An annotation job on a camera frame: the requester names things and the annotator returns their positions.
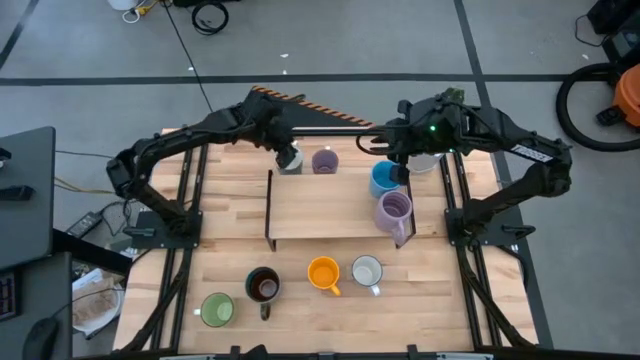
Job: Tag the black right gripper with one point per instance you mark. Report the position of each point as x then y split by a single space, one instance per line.
425 130

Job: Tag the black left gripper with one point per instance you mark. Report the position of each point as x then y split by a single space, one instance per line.
267 122

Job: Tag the green teal glazed mug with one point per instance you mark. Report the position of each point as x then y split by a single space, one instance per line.
299 163

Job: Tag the light blue mug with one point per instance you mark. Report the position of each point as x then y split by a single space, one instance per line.
381 180

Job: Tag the pink ribbed mug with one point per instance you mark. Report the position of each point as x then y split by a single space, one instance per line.
395 210

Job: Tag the purple mug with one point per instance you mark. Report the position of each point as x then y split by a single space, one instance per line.
325 162

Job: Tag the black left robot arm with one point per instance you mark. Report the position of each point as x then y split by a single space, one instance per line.
165 142

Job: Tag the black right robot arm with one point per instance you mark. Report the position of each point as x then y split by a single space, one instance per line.
525 145

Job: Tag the orange black striped bar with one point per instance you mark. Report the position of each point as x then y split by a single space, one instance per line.
320 106

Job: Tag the wooden riser shelf black legs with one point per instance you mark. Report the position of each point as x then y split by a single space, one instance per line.
325 210

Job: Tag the white blue floral mug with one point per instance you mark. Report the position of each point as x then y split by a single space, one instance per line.
366 272

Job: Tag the yellow faceted mug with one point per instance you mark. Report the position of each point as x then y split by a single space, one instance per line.
324 274

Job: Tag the dark teal mottled mug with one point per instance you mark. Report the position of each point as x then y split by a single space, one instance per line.
262 287

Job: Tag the light green mug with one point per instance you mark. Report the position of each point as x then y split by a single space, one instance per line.
217 310

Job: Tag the black power adapter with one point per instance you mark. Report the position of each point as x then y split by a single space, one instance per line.
84 225

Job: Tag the white bucket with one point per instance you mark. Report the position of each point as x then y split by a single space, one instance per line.
122 4

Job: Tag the white plate with brown paper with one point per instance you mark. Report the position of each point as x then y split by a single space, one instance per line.
97 305

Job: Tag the orange vacuum cleaner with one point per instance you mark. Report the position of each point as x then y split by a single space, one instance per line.
630 95

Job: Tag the black office desk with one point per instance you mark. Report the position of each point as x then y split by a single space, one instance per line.
45 300
27 225

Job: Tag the black equipment case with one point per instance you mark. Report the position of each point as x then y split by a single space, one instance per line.
620 20

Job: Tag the black handheld device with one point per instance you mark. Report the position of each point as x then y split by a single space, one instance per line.
15 192

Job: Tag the black computer mouse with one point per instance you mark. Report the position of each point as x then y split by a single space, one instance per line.
40 340

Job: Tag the dark keypad device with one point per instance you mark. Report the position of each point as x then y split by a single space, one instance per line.
7 295

